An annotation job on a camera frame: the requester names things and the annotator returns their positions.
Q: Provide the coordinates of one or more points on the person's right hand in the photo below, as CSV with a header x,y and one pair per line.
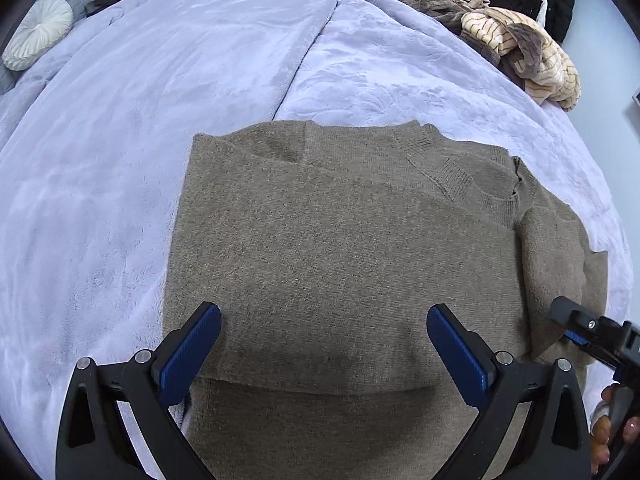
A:
x,y
602,427

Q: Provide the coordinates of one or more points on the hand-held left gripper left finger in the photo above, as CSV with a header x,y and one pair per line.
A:
x,y
187,355

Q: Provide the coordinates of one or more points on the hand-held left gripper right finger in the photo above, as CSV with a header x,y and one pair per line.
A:
x,y
457,355

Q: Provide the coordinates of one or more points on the brown knit sweater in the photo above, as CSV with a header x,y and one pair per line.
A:
x,y
325,240

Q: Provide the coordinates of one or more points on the lavender plush blanket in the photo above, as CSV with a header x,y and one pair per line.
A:
x,y
150,135

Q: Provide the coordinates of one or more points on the striped beige fuzzy garment pile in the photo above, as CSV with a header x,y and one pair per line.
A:
x,y
505,35

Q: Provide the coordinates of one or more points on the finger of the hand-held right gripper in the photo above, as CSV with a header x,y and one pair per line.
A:
x,y
575,315

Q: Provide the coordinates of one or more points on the round white pleated cushion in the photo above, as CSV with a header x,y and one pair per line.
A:
x,y
37,32

